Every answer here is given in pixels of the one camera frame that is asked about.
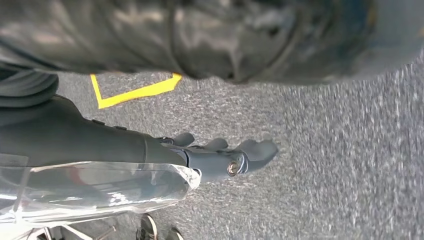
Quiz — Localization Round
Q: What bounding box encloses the person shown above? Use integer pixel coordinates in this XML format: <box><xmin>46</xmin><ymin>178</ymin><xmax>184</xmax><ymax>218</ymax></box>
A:
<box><xmin>135</xmin><ymin>213</ymin><xmax>185</xmax><ymax>240</ymax></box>

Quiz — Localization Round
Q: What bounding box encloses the steel side table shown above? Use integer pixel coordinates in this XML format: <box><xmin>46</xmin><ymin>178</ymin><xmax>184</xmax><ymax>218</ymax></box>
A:
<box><xmin>26</xmin><ymin>225</ymin><xmax>117</xmax><ymax>240</ymax></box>

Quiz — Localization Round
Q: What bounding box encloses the yellow floor tape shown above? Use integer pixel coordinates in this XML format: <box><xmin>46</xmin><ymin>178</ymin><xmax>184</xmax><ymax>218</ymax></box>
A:
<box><xmin>90</xmin><ymin>72</ymin><xmax>183</xmax><ymax>110</ymax></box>

